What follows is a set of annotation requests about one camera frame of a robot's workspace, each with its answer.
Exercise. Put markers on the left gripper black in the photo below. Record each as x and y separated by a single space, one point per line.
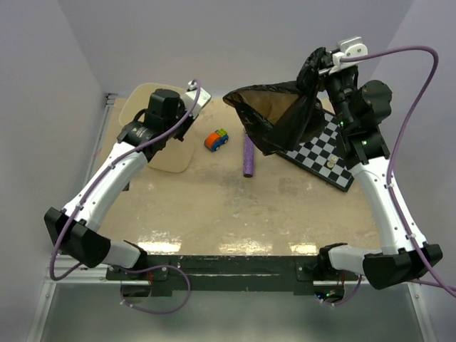
180 136

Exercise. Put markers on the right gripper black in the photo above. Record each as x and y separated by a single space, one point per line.
347 70

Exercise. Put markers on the beige plastic trash bin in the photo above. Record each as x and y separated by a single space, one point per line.
176 155

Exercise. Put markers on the black trash bag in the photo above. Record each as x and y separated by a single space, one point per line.
279 116

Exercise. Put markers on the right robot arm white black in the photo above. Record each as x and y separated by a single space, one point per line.
404 253

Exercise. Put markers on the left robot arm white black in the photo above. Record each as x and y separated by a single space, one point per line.
74 228

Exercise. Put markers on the colourful toy car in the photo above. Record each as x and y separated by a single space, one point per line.
216 139

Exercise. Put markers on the black white chessboard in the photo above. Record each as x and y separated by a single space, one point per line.
312 156

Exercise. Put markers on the white chess piece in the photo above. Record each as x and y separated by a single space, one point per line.
332 162

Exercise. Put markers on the purple glitter microphone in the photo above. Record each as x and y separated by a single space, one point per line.
248 157

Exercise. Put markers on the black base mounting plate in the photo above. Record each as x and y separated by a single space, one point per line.
295 274

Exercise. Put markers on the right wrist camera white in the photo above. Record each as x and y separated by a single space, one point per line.
348 48

